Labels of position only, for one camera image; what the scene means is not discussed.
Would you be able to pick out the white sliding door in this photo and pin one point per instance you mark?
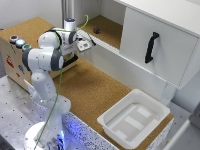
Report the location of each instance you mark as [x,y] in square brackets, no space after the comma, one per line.
[173,50]

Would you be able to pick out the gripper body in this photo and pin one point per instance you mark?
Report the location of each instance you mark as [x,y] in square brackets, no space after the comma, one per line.
[84,45]

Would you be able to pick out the purple block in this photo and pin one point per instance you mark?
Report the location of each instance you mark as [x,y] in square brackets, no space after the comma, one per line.
[96,30]

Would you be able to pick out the red button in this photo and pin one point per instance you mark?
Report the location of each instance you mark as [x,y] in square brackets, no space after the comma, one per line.
[13,38]

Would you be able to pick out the white plastic box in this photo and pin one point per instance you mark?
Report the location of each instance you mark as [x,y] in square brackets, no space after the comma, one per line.
[133,120]

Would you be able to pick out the white cabinet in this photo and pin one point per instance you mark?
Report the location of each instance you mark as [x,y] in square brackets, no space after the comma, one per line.
[156,7]

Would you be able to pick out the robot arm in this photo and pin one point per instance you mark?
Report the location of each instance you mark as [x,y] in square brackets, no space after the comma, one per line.
[43,81]

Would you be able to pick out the blue button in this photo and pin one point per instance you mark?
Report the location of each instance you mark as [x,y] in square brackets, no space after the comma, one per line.
[20,42]

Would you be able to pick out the green button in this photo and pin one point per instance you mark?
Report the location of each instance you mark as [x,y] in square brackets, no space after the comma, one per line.
[26,47]

